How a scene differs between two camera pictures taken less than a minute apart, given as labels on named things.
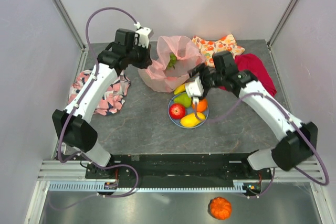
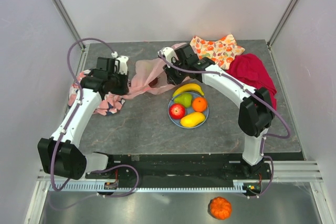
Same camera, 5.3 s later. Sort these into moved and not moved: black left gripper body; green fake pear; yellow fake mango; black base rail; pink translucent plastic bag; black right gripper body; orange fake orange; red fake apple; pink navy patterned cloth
Moved: pink translucent plastic bag; black left gripper body; black right gripper body
Not moved: black base rail; red fake apple; yellow fake mango; orange fake orange; pink navy patterned cloth; green fake pear
